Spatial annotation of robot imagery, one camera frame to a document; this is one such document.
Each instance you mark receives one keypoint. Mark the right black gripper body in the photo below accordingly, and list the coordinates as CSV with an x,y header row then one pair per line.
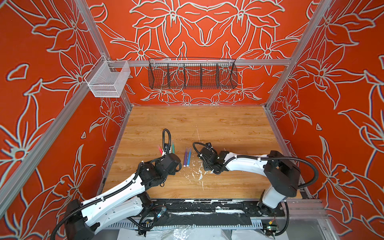
x,y
207,167

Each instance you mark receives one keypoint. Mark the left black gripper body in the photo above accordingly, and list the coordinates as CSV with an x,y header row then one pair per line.
x,y
174,171

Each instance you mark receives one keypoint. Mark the green marker pen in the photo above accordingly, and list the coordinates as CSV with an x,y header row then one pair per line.
x,y
173,147

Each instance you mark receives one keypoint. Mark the purple marker pen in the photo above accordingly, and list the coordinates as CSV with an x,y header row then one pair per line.
x,y
185,157

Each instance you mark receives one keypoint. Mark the blue marker pen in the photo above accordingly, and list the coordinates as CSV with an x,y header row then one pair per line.
x,y
189,157

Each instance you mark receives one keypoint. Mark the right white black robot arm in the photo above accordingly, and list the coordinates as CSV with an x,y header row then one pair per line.
x,y
282,174

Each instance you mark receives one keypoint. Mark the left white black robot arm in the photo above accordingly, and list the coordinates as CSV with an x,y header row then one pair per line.
x,y
83,220

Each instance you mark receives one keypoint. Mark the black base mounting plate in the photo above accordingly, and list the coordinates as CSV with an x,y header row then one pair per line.
x,y
209,211

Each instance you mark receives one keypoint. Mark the small green circuit board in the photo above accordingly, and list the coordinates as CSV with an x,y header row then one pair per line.
x,y
270,228

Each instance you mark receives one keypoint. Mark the white mesh basket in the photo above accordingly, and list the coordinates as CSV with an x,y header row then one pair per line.
x,y
107,79

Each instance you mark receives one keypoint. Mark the white slotted cable duct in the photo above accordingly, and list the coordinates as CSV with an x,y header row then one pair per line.
x,y
255,224

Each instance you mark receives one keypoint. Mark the black wire basket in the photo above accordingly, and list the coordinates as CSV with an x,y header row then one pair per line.
x,y
182,73

